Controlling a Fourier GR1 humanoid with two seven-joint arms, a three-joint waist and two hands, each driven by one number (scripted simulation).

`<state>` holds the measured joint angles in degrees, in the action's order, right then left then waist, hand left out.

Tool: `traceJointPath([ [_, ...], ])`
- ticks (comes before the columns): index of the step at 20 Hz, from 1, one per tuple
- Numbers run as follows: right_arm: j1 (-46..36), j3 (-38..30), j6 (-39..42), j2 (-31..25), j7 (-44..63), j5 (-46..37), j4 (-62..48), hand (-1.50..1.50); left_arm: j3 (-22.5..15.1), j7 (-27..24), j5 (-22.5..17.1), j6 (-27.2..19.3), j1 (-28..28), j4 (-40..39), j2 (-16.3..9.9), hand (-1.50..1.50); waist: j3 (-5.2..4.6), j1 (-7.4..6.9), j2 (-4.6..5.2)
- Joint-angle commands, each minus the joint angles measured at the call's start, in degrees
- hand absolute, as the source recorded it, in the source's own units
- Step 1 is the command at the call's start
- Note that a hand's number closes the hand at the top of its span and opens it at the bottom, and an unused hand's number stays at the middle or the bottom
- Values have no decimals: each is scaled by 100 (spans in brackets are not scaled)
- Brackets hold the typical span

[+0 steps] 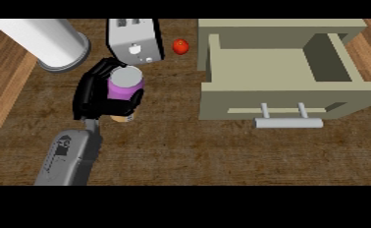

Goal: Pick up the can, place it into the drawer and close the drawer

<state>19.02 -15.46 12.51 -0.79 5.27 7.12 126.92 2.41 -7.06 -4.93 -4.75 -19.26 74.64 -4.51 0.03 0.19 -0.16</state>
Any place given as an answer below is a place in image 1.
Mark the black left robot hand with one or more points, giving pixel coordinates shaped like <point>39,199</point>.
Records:
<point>87,96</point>

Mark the purple can with grey lid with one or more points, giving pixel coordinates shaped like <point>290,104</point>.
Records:
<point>124,86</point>

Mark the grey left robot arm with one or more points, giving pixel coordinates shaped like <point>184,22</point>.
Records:
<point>65,156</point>

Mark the beige drawer box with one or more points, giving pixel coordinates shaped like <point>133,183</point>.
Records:
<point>261,66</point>

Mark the beige drawer front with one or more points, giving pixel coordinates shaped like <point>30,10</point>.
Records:
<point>290,97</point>

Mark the white cylinder with grey rim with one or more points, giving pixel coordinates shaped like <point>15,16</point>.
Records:
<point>46,42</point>

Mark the silver toaster with black edges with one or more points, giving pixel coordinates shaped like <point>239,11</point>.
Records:
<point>133,40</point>

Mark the red tomato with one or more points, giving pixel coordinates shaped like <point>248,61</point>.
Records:
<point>180,46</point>

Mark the beige wooden cabinet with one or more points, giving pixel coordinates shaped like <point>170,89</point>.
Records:
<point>270,32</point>

